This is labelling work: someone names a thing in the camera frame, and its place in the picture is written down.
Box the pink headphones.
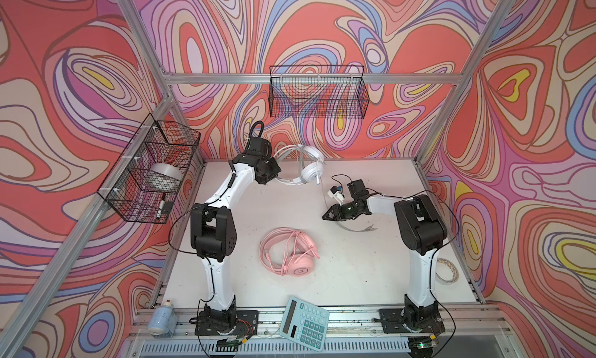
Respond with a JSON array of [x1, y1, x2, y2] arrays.
[[259, 227, 321, 277]]

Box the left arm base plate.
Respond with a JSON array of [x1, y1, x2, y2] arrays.
[[189, 309, 259, 337]]

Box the grey headphone cable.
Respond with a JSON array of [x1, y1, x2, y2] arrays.
[[316, 171, 378, 233]]

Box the black wire basket left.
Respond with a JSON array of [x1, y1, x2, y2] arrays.
[[97, 114, 201, 224]]

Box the black wire basket back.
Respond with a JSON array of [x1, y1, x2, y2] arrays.
[[269, 63, 369, 119]]

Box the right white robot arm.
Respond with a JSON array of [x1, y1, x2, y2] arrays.
[[322, 180, 448, 329]]

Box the teal calculator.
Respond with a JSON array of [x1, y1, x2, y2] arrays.
[[279, 297, 330, 352]]

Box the black wire basket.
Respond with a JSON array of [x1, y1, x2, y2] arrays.
[[269, 63, 369, 119], [97, 114, 201, 224]]

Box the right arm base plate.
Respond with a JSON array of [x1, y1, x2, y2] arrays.
[[374, 308, 445, 335]]

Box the white headphones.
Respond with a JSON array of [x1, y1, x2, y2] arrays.
[[273, 144, 325, 186]]

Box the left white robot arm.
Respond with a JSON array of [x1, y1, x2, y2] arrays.
[[189, 153, 281, 322]]

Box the white tape roll on table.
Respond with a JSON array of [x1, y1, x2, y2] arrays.
[[436, 258, 459, 285]]

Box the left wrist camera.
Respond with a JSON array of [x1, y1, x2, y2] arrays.
[[244, 121, 273, 159]]

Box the grey tape roll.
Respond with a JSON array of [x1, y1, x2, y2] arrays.
[[146, 163, 183, 193]]

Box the black marker in basket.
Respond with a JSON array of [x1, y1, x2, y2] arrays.
[[156, 198, 165, 219]]

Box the blue-white cylinder can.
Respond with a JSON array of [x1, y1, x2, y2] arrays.
[[147, 300, 178, 338]]

